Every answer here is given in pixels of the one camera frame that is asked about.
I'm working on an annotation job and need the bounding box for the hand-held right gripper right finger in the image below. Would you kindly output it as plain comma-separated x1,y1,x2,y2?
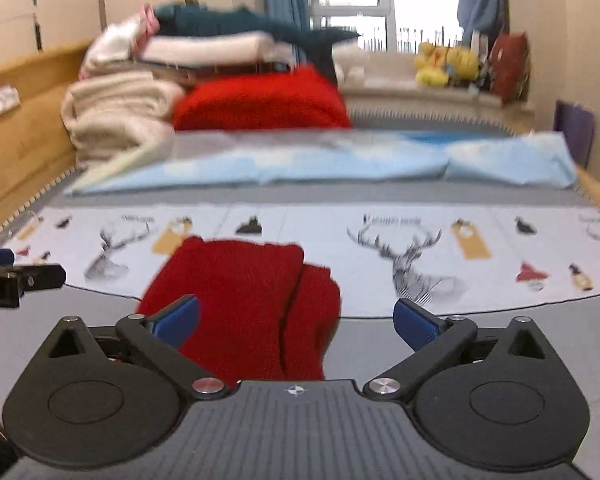
362,297,548,403

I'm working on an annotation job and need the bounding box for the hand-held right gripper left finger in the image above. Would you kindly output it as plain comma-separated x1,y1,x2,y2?
47,295,231,401

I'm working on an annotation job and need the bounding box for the red knit sweater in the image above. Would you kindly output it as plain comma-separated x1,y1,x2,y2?
135,236,342,381

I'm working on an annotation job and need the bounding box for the deer printed white sheet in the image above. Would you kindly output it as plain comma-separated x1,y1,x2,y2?
0,205,600,319

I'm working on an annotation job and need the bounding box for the white crumpled packet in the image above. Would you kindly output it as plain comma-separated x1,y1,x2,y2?
0,85,21,117

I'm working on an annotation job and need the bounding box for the beige blanket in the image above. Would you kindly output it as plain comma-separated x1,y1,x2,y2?
61,72,188,171

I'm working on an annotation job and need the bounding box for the light blue quilt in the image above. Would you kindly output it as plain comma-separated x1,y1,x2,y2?
62,130,579,197

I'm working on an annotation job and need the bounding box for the red knit garment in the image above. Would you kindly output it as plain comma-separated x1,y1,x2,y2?
172,66,354,132

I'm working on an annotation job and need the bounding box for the white cloth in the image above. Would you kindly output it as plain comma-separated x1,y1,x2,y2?
80,20,152,81

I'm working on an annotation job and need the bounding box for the beige wardrobe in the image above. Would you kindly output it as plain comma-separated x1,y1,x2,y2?
0,0,106,69

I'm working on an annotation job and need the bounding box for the purple bag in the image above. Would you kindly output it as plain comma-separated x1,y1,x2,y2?
552,100,596,169

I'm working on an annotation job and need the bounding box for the yellow plush toy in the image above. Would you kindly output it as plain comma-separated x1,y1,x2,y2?
414,42,481,88

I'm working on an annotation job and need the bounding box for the cream folded blanket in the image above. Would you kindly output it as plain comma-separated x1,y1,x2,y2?
142,31,301,69

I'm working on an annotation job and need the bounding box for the red cushion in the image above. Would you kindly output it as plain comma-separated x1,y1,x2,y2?
490,31,531,106

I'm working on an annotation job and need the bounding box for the pink cloth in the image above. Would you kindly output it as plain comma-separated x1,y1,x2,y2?
140,4,161,37

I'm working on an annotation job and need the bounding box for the teal cloth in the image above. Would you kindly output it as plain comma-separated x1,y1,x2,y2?
152,2,363,86

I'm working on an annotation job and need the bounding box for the wooden bed frame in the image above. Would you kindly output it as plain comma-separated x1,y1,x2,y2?
0,40,600,241

